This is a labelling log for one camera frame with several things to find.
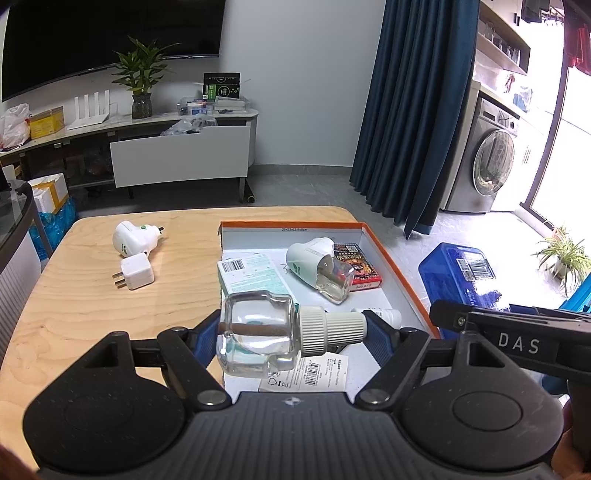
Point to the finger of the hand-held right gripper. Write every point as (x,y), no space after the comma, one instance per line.
(448,314)

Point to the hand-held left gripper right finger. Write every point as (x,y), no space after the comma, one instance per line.
(376,338)

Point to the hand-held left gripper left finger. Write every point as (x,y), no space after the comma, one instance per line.
(205,340)

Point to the blue tin box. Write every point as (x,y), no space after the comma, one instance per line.
(448,272)

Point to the clear glass liquid bottle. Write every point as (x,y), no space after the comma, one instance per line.
(258,332)

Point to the small white labelled box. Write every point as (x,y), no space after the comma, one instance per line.
(316,374)

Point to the white heater with glass bottle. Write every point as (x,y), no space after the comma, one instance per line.
(307,263)

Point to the orange-rimmed white tray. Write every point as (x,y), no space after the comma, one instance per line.
(272,240)

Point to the person's right hand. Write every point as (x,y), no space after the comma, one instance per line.
(570,454)

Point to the small white bottle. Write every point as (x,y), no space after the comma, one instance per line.
(390,316)

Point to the blue plastic crate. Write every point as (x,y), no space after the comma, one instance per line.
(579,297)

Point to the red and black firecracker box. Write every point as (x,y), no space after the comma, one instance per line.
(358,265)

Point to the white and green flat box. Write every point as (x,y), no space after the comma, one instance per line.
(251,274)

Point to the white cube charger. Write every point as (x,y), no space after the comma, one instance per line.
(136,272)

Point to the spider plant in pot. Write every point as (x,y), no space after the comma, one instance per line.
(565,254)

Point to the white plug-in repellent heater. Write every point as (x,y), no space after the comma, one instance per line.
(131,237)

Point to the black rolled tube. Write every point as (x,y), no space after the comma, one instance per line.
(250,194)

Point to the silver washing machine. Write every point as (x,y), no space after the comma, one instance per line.
(489,161)

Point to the blue plastic bag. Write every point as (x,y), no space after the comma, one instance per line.
(55,228)

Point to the white television cabinet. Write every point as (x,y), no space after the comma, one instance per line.
(180,154)

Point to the grey furniture with black rim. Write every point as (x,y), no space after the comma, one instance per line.
(16,258)

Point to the dark blue curtain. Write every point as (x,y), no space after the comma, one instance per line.
(415,106)

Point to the clear plastic bags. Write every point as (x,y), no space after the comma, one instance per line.
(189,127)

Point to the white and yellow cardboard box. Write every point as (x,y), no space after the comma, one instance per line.
(48,194)

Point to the blue cloth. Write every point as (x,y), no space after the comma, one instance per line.
(522,98)

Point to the blue and white small box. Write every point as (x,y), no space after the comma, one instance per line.
(196,107)

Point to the stack of papers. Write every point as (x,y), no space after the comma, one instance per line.
(233,105)

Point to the black and green box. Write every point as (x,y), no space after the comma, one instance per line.
(222,86)

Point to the white router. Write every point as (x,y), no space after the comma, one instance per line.
(90,113)

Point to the green plant in glass vase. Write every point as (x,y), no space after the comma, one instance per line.
(142,78)

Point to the white plastic bag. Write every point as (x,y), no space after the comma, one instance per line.
(14,127)

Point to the red hanging garment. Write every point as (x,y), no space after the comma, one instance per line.
(582,48)

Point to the dark hanging garment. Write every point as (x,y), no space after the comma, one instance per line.
(534,8)

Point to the black television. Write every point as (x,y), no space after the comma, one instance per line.
(101,37)

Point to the wall shelf with glasses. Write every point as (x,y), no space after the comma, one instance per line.
(501,44)

